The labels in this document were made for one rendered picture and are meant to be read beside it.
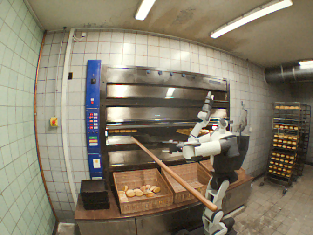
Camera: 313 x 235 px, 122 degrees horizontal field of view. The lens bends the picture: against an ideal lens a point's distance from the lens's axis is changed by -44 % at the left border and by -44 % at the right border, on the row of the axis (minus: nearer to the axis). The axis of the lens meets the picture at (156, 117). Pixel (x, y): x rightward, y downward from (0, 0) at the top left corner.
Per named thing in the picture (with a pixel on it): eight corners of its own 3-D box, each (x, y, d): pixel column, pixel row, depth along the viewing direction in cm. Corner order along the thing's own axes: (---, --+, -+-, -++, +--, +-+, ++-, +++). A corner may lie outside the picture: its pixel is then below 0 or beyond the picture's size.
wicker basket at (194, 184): (159, 185, 189) (159, 167, 188) (195, 178, 207) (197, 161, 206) (174, 204, 143) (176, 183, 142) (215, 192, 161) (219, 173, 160)
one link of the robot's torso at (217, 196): (212, 210, 128) (219, 172, 125) (222, 218, 111) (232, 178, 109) (200, 216, 122) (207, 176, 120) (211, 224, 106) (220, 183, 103)
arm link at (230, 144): (218, 158, 94) (235, 154, 93) (221, 157, 86) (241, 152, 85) (215, 141, 98) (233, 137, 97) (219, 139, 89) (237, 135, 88)
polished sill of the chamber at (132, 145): (106, 147, 171) (106, 144, 171) (223, 137, 232) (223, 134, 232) (106, 148, 165) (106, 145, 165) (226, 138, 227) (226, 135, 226)
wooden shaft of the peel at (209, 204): (218, 211, 50) (219, 206, 50) (212, 213, 49) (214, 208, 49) (133, 138, 211) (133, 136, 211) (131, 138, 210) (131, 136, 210)
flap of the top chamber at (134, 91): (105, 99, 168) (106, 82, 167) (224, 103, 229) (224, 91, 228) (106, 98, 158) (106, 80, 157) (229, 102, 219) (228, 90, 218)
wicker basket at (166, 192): (114, 191, 167) (112, 172, 166) (157, 186, 188) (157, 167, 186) (120, 215, 122) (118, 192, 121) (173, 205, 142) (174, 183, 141)
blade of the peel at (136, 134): (149, 136, 228) (149, 134, 228) (112, 138, 210) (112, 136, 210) (143, 133, 262) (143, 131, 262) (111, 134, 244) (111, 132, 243)
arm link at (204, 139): (193, 148, 153) (214, 141, 142) (190, 149, 142) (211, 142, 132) (190, 138, 156) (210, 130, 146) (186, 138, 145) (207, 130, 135)
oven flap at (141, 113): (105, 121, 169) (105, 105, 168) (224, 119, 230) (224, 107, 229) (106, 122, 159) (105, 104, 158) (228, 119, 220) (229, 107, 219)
